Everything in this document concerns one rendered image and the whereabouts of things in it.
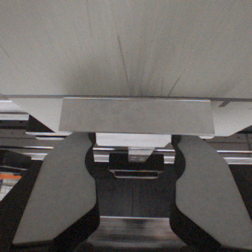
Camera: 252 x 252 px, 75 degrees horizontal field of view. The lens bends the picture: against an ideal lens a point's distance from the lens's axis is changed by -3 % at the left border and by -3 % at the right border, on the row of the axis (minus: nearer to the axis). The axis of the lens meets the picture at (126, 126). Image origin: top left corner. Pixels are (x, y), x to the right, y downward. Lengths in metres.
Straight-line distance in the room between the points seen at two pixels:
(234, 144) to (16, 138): 0.56
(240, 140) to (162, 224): 0.38
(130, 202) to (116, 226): 0.50
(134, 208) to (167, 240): 0.50
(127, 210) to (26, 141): 0.42
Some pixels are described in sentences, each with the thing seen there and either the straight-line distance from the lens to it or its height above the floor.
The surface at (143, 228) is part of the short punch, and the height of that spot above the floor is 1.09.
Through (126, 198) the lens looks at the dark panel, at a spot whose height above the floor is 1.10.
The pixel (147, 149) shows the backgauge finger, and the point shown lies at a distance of 0.23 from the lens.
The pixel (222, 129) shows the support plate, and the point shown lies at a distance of 0.18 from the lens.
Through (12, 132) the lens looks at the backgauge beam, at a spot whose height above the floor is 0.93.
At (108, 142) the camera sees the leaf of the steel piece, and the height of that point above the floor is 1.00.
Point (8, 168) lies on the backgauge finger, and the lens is 0.50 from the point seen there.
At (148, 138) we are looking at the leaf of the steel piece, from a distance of 0.18.
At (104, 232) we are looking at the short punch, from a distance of 0.19.
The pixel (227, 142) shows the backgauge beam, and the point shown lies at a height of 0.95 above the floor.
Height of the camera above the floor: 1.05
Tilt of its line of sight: 19 degrees down
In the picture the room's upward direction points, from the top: 178 degrees counter-clockwise
